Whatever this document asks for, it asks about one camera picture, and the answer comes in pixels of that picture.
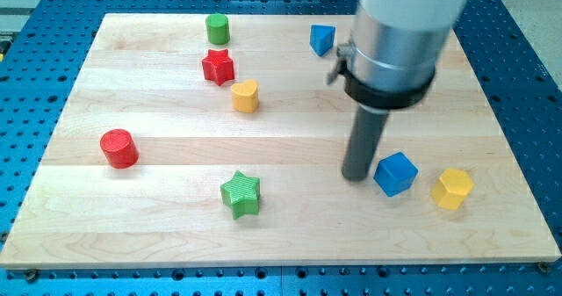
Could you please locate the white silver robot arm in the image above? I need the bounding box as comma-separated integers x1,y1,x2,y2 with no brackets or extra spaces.
327,0,467,181

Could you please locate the blue perforated metal plate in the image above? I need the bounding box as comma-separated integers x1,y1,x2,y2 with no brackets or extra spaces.
1,0,561,295

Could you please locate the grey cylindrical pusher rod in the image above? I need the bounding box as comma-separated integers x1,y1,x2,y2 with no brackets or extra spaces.
341,105,389,182

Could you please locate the green cylinder block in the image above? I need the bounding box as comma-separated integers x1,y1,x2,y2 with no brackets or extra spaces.
205,13,230,45

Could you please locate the yellow heart block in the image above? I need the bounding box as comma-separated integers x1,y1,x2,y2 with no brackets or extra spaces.
230,79,259,113

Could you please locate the blue cube block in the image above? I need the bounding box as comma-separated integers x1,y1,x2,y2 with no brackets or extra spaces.
373,152,419,197

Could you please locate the yellow hexagon block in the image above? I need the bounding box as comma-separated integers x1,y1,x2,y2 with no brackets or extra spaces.
430,168,474,210

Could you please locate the red cylinder block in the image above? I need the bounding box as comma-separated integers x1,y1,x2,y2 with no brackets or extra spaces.
99,128,140,169

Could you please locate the light wooden board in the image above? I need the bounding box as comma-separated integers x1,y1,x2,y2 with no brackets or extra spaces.
1,14,560,269

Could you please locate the green star block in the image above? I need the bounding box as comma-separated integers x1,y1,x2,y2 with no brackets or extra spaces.
220,170,261,220

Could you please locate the red star block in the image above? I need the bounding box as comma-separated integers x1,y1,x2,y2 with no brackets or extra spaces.
202,49,235,86

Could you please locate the blue triangle block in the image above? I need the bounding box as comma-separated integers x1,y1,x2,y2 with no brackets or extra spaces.
309,25,335,57

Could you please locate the black clamp ring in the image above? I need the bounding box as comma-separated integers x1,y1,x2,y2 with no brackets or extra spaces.
326,43,436,110

